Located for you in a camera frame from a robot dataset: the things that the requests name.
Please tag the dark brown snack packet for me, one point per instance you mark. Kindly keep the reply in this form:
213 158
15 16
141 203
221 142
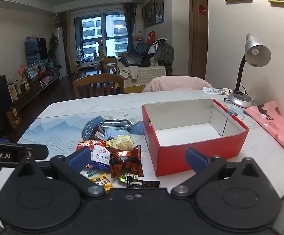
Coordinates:
97 133

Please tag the green white candy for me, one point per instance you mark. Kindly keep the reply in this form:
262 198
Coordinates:
90 172

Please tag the black snack packet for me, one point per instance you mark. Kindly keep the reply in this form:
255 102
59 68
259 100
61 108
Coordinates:
142 183

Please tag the green snack packet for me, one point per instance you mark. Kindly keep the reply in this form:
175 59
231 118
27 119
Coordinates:
124 177

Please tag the red cardboard box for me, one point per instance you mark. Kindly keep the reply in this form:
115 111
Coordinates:
171 156

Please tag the yellow wooden armchair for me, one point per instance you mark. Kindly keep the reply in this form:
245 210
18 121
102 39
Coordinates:
102 53

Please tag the white red snack packet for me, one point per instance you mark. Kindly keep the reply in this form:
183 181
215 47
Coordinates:
100 158

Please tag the white printed packet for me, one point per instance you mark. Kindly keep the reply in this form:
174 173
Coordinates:
213 90

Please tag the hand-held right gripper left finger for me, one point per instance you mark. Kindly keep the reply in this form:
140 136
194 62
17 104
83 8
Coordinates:
79 158

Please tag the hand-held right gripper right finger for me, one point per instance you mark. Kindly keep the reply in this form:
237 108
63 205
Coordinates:
197 159

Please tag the potted plant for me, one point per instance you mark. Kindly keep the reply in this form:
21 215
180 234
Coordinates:
53 44

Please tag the silver snack packet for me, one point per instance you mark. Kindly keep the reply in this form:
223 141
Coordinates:
115 124

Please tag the red paper bag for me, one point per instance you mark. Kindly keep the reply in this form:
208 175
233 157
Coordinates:
151 37

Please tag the wooden dining chair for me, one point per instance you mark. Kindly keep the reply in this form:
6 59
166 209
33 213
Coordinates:
97 79

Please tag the pink plastic bag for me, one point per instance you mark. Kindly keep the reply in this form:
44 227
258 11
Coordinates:
276 124

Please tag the dark wooden television cabinet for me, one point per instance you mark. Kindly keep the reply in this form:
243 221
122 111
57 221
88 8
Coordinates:
34 88

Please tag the grey curtain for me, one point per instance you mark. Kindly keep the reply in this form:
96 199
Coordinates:
131 22

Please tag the coffee table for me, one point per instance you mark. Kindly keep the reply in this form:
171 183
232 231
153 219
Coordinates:
88 64

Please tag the dark wall picture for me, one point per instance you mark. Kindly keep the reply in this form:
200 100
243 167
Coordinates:
150 12
159 6
143 17

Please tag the television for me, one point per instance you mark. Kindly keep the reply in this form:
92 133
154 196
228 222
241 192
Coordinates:
35 51

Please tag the brown curtain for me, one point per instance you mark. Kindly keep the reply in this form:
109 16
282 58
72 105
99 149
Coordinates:
69 41

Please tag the large window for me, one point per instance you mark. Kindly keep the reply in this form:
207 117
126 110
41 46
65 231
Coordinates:
93 31

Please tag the yellow cartoon snack packet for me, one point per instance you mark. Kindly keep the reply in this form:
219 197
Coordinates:
102 181

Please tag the light blue snack packet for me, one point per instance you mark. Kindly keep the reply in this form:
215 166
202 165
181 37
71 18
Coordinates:
115 134

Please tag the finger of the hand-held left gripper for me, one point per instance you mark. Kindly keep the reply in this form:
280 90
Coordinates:
39 151

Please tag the white standing air conditioner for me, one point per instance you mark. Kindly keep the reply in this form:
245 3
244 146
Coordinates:
61 51

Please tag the brown cardboard box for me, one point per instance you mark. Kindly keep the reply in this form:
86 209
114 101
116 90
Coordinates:
14 117

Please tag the wooden door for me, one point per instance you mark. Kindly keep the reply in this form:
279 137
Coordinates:
198 41

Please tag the pale yellow snack packet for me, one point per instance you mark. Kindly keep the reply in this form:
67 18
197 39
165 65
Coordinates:
121 142

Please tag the dark jacket pile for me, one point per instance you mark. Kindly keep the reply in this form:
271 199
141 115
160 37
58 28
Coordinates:
165 52

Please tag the brown red foil snack packet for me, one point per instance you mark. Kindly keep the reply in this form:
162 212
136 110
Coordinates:
126 161

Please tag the silver desk lamp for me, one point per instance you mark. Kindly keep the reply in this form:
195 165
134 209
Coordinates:
257 52

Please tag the sofa with beige cover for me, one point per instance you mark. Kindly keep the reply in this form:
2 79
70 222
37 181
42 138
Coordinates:
146 74

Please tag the dark blanket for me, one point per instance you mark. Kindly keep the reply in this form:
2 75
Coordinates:
134 57

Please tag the red door ornament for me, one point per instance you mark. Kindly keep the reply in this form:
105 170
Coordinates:
202 9

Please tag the beige cloth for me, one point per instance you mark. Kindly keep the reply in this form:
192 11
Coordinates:
129 73

